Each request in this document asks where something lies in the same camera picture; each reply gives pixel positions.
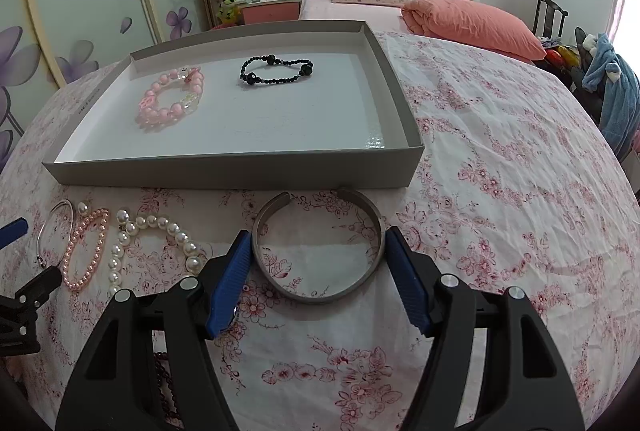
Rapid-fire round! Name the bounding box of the pink nightstand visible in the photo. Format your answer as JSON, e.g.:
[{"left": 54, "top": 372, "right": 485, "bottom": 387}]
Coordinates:
[{"left": 241, "top": 0, "right": 303, "bottom": 26}]

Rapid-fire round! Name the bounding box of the large pink bead bracelet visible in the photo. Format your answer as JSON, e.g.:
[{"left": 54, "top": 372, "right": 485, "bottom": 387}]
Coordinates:
[{"left": 136, "top": 66, "right": 206, "bottom": 132}]

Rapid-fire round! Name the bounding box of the blue plush garment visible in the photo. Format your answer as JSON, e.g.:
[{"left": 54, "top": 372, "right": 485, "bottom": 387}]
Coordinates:
[{"left": 581, "top": 34, "right": 640, "bottom": 147}]

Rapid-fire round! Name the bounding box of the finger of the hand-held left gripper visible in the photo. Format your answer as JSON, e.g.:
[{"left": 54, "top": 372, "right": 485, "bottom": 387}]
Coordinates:
[
  {"left": 0, "top": 217, "right": 29, "bottom": 248},
  {"left": 0, "top": 267, "right": 64, "bottom": 357}
]

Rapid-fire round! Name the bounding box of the coral folded quilt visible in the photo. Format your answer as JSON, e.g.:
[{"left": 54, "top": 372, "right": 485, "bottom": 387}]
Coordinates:
[{"left": 401, "top": 0, "right": 547, "bottom": 61}]

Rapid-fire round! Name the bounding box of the dark wooden chair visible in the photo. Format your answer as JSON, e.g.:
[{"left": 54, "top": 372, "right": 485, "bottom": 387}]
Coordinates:
[{"left": 531, "top": 0, "right": 569, "bottom": 39}]

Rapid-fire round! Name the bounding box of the thin silver wire bangle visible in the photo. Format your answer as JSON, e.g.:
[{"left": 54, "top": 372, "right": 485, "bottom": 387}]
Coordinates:
[{"left": 37, "top": 200, "right": 77, "bottom": 268}]

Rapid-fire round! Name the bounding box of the plain pink bed sheet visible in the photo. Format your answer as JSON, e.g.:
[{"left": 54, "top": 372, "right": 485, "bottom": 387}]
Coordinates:
[{"left": 298, "top": 0, "right": 416, "bottom": 34}]

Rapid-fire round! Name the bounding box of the small pink pearl bracelet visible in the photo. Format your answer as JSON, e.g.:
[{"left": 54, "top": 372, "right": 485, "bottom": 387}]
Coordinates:
[{"left": 61, "top": 208, "right": 110, "bottom": 293}]

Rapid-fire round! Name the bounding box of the grey cardboard box tray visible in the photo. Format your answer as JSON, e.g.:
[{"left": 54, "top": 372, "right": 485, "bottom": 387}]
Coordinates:
[{"left": 42, "top": 20, "right": 426, "bottom": 190}]

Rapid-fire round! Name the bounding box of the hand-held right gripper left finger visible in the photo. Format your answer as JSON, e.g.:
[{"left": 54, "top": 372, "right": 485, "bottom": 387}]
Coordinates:
[{"left": 55, "top": 230, "right": 253, "bottom": 431}]

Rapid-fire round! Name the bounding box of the black bead bracelet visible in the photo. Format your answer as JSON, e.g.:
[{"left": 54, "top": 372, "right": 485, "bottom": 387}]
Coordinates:
[{"left": 239, "top": 54, "right": 315, "bottom": 87}]

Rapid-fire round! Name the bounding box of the wide silver cuff bangle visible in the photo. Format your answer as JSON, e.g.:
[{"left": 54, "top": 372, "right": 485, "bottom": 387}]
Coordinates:
[{"left": 251, "top": 188, "right": 387, "bottom": 304}]

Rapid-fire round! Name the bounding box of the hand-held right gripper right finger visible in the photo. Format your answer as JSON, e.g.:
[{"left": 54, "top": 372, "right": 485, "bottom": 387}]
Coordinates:
[{"left": 385, "top": 226, "right": 586, "bottom": 431}]

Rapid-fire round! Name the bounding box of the white pearl bracelet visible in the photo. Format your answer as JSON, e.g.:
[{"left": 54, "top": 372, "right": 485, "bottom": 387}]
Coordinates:
[{"left": 107, "top": 210, "right": 208, "bottom": 302}]

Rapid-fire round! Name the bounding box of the dark red bead bracelet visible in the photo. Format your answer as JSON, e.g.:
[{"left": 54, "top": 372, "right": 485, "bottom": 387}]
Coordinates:
[{"left": 152, "top": 351, "right": 186, "bottom": 431}]

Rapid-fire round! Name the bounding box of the colourful clothes pile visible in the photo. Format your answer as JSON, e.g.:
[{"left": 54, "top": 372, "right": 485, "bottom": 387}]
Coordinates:
[{"left": 545, "top": 44, "right": 582, "bottom": 77}]

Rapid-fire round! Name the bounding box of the pink floral bed sheet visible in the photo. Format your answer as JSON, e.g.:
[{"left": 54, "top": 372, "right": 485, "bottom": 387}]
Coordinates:
[{"left": 0, "top": 28, "right": 640, "bottom": 431}]

